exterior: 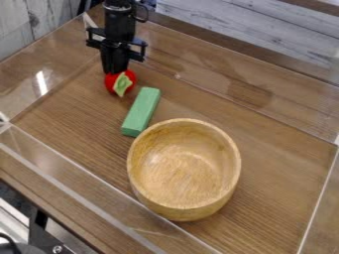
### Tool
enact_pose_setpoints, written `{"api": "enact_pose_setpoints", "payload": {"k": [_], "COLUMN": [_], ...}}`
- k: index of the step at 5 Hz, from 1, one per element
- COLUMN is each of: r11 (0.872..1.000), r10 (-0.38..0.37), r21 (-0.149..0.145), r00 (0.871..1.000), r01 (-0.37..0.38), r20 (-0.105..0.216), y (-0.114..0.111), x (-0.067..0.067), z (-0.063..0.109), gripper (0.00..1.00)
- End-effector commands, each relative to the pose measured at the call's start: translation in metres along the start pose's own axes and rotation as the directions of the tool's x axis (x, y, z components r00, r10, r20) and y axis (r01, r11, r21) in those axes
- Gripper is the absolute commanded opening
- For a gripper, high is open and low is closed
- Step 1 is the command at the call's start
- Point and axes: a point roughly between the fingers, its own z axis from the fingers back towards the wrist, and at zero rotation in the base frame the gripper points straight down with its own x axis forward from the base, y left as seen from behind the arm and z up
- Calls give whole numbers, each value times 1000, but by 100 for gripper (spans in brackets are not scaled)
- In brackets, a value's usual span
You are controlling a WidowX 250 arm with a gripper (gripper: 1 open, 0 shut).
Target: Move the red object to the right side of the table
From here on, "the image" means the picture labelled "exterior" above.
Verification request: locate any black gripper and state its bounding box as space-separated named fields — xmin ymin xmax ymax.
xmin=85 ymin=0 xmax=147 ymax=73

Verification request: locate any red plush strawberry toy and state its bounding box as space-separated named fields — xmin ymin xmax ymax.
xmin=103 ymin=69 xmax=135 ymax=97

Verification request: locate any green rectangular block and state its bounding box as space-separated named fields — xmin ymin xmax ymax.
xmin=119 ymin=87 xmax=160 ymax=137

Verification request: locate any wooden bowl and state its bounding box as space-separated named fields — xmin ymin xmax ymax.
xmin=126 ymin=118 xmax=241 ymax=221

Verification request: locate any clear acrylic corner bracket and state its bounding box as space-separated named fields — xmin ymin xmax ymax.
xmin=82 ymin=13 xmax=102 ymax=41

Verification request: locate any clear acrylic front wall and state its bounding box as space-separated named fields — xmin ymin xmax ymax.
xmin=0 ymin=123 xmax=221 ymax=254

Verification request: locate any black metal table leg bracket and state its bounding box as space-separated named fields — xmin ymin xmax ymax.
xmin=27 ymin=210 xmax=75 ymax=254

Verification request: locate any black cable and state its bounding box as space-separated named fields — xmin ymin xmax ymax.
xmin=0 ymin=232 xmax=21 ymax=254

